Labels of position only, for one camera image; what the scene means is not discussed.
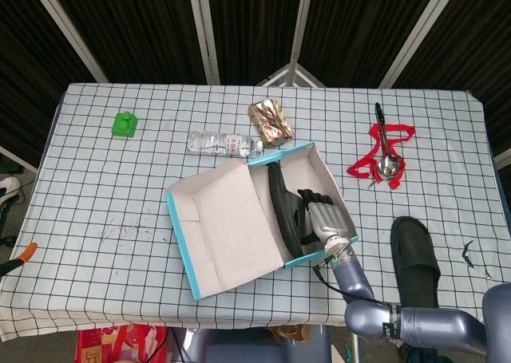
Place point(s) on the white checkered tablecloth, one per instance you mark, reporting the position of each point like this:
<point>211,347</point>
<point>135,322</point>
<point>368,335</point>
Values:
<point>100,187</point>

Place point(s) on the black folding screen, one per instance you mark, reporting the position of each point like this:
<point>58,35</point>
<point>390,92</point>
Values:
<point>139,20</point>

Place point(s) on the white shoe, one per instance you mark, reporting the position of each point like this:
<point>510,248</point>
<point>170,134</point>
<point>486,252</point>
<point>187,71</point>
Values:
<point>8,185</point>

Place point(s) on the white screen frame post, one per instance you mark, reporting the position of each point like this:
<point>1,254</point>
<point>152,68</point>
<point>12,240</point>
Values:
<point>68,32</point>
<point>204,32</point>
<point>300,32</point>
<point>419,32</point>

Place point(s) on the white table leg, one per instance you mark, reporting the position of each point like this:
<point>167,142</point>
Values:
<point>354,349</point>

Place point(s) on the white triangular metal stand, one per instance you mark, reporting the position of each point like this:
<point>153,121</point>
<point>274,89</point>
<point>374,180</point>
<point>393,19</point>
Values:
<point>289,73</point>

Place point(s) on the red printed gift bag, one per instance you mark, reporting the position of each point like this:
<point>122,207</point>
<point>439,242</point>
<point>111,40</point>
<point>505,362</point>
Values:
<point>120,345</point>

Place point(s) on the green toy block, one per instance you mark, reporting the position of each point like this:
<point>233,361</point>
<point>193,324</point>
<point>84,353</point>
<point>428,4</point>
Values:
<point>124,125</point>

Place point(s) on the clear plastic water bottle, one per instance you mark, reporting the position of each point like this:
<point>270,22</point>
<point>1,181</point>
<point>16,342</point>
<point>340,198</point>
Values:
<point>219,143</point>

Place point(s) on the black slipper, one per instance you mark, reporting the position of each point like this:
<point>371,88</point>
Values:
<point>285,211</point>
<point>413,243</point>

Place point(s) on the white metal floor bar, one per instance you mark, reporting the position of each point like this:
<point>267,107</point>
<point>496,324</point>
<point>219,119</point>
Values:
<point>504,157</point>
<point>18,159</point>

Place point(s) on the light blue shoe box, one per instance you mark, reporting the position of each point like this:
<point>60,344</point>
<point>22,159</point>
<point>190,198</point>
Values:
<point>227,227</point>

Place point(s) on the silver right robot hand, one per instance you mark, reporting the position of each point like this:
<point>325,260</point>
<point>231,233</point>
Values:
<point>329,221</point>

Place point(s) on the crumpled gold snack wrapper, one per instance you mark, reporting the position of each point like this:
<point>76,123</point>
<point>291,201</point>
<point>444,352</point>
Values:
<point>271,123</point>

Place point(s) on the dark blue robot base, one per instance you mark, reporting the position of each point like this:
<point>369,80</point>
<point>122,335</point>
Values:
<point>247,351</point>

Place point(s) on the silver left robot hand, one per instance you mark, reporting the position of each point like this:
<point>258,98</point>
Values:
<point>16,262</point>

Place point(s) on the dark blue fabric bundle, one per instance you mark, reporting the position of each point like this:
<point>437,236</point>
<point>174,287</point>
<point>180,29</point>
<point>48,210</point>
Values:
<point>423,355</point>

